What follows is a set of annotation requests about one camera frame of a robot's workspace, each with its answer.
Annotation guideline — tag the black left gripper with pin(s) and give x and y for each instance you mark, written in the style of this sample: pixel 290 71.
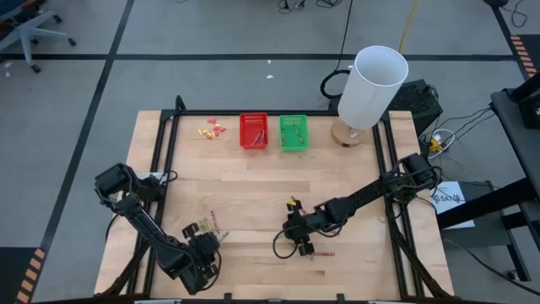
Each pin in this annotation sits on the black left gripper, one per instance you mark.
pixel 200 257

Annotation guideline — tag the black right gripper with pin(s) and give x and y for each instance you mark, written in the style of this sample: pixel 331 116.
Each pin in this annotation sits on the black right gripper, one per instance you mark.
pixel 310 224

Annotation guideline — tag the green crayon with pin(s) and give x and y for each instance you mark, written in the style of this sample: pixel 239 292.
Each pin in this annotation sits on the green crayon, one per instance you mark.
pixel 311 256
pixel 224 234
pixel 283 136
pixel 298 133
pixel 205 224

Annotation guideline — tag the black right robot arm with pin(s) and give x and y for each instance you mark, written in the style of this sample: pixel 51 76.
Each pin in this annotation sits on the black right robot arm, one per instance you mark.
pixel 371 193

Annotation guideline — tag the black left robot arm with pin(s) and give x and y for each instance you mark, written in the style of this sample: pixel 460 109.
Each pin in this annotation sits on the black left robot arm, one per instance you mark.
pixel 143 224

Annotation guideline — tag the green plastic basket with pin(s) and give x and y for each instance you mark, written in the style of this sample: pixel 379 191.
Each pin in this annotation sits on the green plastic basket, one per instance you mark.
pixel 290 143

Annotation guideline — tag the red plastic basket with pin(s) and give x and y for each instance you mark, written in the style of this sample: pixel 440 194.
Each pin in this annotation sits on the red plastic basket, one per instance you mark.
pixel 249 126

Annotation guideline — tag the white printed paper sheet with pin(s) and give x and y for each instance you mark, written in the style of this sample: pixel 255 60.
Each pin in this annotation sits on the white printed paper sheet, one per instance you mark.
pixel 453 213

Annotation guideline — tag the white shade wooden base lamp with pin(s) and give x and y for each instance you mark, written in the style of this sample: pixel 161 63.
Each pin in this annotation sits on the white shade wooden base lamp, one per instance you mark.
pixel 371 84

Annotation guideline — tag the black perforated box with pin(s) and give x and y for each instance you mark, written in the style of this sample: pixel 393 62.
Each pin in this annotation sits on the black perforated box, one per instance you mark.
pixel 415 105

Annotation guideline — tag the orange striped black floor mat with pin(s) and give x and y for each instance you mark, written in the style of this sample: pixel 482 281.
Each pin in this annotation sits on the orange striped black floor mat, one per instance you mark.
pixel 523 55
pixel 29 274

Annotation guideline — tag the black side workstation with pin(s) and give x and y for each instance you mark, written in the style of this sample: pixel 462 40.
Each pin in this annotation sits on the black side workstation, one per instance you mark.
pixel 516 139

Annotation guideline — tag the black device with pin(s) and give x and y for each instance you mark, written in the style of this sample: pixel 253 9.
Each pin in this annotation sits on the black device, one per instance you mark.
pixel 530 112

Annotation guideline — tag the grey base office chair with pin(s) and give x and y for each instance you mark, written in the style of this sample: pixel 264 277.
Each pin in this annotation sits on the grey base office chair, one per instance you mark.
pixel 27 28

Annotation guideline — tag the black metal table frame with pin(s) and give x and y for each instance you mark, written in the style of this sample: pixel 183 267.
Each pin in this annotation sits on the black metal table frame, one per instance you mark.
pixel 198 112

